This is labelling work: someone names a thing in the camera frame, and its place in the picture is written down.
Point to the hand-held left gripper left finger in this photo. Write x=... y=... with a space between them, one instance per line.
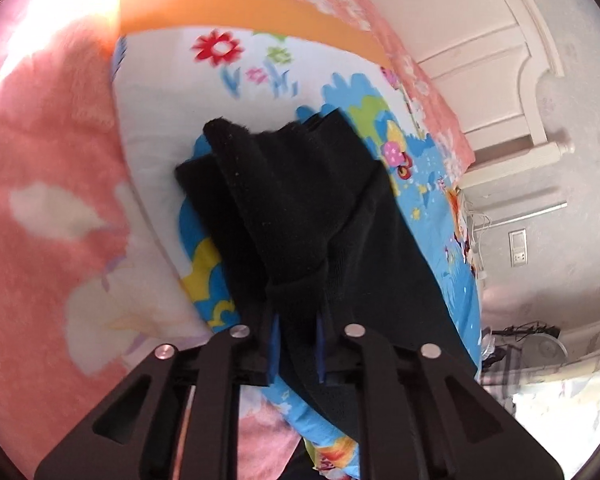
x=274 y=347

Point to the pink fleece blanket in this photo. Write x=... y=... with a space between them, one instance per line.
x=45 y=125

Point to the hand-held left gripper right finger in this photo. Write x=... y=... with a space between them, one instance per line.
x=321 y=350

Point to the black pants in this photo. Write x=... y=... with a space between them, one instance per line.
x=290 y=200

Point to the metal fan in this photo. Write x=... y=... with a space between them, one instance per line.
x=547 y=347

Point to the cartoon printed bedsheet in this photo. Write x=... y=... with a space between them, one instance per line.
x=180 y=100

